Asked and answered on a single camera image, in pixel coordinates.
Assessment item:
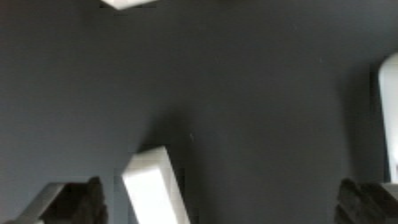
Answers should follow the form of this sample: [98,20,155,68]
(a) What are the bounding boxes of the white desk leg far left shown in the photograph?
[100,0,160,10]

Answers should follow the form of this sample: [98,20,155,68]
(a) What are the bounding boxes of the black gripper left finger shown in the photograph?
[15,176,107,224]

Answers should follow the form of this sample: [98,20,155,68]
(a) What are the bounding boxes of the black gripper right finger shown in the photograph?
[334,179,398,224]

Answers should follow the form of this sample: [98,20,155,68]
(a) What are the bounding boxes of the white left fence piece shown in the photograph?
[121,146,190,224]

